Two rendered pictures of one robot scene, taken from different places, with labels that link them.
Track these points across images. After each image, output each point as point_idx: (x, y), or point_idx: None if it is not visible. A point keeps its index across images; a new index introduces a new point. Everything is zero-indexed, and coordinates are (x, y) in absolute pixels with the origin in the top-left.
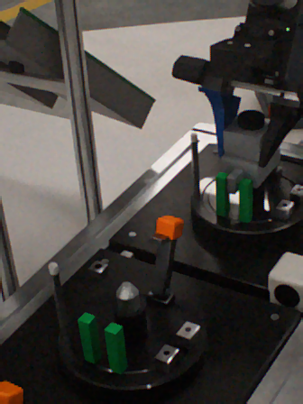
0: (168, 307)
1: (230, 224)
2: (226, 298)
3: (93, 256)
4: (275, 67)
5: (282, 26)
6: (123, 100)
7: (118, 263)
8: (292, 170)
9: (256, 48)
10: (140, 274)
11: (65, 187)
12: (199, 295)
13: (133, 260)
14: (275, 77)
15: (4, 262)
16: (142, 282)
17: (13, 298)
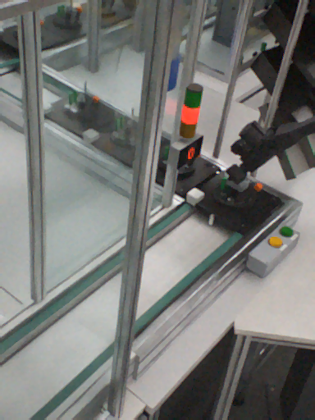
0: (184, 168)
1: (220, 186)
2: (191, 184)
3: (216, 165)
4: (233, 152)
5: (253, 152)
6: (284, 164)
7: (212, 169)
8: (257, 212)
9: (235, 143)
10: (206, 171)
11: (294, 190)
12: (194, 180)
13: (213, 171)
14: (243, 162)
15: (214, 148)
16: (203, 171)
17: (203, 152)
